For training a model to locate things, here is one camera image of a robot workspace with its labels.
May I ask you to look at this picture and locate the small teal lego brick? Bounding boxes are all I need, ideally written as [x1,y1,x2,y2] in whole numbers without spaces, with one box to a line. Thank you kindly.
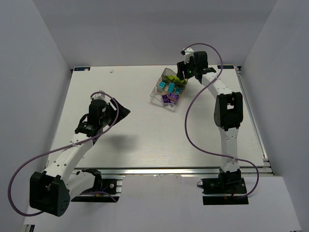
[175,87,182,94]

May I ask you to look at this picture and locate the purple 2x4 lego plate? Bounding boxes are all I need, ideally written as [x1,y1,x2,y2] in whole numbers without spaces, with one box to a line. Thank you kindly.
[169,93,179,102]

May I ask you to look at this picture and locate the green small lego brick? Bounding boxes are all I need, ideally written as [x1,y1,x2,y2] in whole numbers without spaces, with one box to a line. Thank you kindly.
[170,75,176,82]

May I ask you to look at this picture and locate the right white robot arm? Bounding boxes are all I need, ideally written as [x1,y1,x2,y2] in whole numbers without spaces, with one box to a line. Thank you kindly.
[177,48,243,184]

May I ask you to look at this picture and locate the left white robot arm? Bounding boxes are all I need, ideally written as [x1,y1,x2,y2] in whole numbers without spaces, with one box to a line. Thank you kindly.
[29,95,130,217]

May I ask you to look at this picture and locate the clear plastic container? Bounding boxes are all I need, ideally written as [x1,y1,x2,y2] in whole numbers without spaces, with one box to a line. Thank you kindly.
[150,87,180,111]

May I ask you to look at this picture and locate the right corner blue label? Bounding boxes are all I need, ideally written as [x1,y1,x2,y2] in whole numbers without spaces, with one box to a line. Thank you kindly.
[217,65,234,69]

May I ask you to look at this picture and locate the corner blue label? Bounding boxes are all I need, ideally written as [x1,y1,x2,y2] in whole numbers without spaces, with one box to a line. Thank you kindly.
[217,65,234,69]
[73,67,90,72]

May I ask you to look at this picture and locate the left corner blue label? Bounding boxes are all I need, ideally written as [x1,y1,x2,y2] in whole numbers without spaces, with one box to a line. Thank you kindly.
[73,67,90,72]

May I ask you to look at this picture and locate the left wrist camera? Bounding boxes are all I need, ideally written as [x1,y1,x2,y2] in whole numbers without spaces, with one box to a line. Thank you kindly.
[90,90,105,100]

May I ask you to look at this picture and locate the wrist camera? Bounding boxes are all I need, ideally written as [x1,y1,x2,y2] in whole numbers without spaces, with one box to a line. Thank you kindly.
[90,90,105,100]
[181,47,194,64]

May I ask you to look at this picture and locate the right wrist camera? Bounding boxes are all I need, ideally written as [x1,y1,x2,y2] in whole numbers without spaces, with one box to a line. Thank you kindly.
[181,47,194,64]

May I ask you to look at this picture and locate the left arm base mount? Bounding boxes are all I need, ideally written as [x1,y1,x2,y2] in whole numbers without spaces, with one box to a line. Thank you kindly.
[68,168,122,203]

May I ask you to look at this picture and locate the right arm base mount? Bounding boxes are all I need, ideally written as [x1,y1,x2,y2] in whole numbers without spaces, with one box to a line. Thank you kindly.
[197,178,249,206]

